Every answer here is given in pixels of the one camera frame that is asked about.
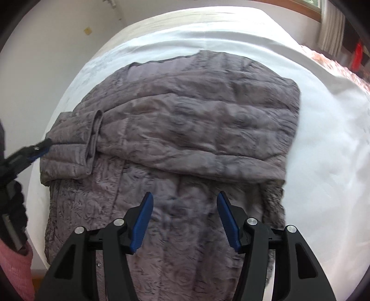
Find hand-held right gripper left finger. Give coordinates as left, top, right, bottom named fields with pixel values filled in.
left=36, top=192, right=154, bottom=301

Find pink floral blanket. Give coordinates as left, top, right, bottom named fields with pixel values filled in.
left=301, top=43, right=370, bottom=96

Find red hanging item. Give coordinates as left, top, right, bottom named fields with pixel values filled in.
left=351, top=42, right=364, bottom=70

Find wooden window frame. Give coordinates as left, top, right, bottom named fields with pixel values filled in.
left=298, top=0, right=323, bottom=22

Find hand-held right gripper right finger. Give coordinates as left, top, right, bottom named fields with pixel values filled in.
left=217, top=191, right=337, bottom=301

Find dark hanging clothes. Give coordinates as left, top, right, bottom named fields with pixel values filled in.
left=342, top=17, right=370, bottom=71

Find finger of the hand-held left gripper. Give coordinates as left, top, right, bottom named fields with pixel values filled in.
left=6, top=149, right=47, bottom=172
left=6, top=138, right=53, bottom=163

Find grey quilted jacket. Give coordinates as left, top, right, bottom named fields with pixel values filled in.
left=39, top=50, right=301, bottom=301

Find person's pink clothing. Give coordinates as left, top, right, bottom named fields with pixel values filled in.
left=0, top=237, right=35, bottom=301

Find beige curtain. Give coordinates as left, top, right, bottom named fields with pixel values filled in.
left=318, top=9, right=346, bottom=57

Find white bed sheet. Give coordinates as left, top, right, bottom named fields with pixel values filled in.
left=27, top=7, right=370, bottom=301

